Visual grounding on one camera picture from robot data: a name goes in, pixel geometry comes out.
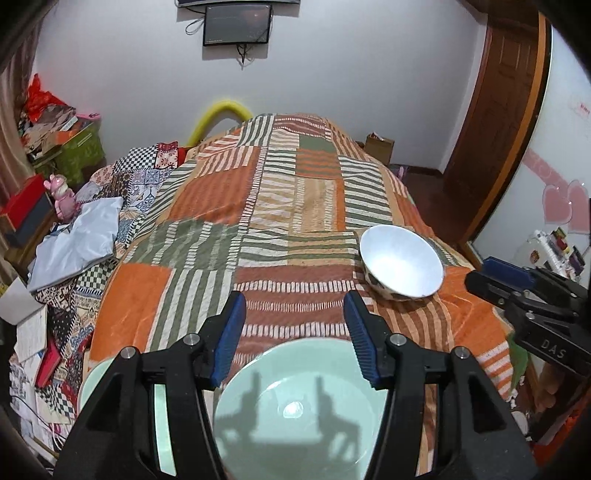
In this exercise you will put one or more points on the red book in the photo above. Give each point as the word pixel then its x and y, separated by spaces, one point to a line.
pixel 48 364

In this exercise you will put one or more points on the pile of colourful packets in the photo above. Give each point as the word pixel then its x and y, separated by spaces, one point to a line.
pixel 565 251

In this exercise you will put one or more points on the black wall screen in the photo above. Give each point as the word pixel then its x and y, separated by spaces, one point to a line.
pixel 238 23

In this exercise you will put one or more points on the orange striped patchwork blanket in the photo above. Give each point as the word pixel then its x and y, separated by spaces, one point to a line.
pixel 295 184

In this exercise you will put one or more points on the brown cardboard box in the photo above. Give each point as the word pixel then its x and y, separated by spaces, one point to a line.
pixel 378 147

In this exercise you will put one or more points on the white bowl with dark spots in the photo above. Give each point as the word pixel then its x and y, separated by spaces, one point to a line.
pixel 401 263

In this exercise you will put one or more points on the pink heart sticker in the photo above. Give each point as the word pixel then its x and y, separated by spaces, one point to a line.
pixel 556 203
pixel 579 207

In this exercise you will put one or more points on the green patterned box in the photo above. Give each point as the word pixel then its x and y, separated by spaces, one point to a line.
pixel 78 152

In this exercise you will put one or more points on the pile of papers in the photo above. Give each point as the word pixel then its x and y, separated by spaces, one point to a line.
pixel 51 124

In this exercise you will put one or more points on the white paper sheet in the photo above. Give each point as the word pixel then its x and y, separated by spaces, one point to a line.
pixel 18 302

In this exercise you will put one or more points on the checkered patchwork quilt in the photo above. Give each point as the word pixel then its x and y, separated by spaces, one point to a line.
pixel 138 175

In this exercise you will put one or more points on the striped brown curtain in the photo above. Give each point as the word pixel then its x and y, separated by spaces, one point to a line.
pixel 9 115

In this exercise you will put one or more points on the person's right hand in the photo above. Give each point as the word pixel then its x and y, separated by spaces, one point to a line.
pixel 548 387

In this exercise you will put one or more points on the pink toy figure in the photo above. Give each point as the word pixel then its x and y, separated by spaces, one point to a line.
pixel 62 201

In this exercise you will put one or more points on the red and grey box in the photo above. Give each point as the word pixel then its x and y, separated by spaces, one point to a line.
pixel 23 198

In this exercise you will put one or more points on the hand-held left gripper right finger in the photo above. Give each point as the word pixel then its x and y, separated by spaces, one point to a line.
pixel 360 337

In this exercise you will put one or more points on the pale grey folded cloth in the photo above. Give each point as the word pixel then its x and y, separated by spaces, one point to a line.
pixel 78 244

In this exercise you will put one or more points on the pale green plate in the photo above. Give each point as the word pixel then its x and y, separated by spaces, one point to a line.
pixel 295 369

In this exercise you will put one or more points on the red plastic bag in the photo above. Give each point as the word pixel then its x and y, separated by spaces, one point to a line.
pixel 41 97

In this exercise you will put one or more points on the brown wooden door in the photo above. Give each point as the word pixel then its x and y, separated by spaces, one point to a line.
pixel 498 115

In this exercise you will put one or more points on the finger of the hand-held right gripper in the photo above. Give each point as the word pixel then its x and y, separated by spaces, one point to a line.
pixel 489 286
pixel 508 272

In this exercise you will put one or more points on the open notebook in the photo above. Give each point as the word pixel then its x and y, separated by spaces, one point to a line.
pixel 32 332

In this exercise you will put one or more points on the yellow foam tube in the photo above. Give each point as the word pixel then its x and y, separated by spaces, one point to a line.
pixel 221 107

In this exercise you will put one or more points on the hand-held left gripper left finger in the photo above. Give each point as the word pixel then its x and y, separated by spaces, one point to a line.
pixel 231 332

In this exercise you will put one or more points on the light green plate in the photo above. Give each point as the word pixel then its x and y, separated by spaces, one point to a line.
pixel 160 424

